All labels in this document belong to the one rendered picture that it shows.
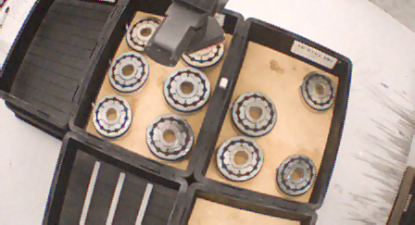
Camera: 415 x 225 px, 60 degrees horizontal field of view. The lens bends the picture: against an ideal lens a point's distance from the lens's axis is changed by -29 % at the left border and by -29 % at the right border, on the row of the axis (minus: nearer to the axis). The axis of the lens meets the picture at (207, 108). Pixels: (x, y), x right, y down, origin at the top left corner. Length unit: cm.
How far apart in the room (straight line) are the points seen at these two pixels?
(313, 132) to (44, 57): 75
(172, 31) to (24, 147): 75
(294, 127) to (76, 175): 54
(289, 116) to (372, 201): 43
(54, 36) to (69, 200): 47
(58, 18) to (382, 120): 105
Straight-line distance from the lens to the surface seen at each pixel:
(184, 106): 108
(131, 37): 115
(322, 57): 114
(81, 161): 109
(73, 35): 123
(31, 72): 122
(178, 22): 68
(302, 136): 112
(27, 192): 127
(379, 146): 136
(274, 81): 115
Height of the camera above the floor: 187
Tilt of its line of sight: 70 degrees down
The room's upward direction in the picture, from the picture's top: 11 degrees clockwise
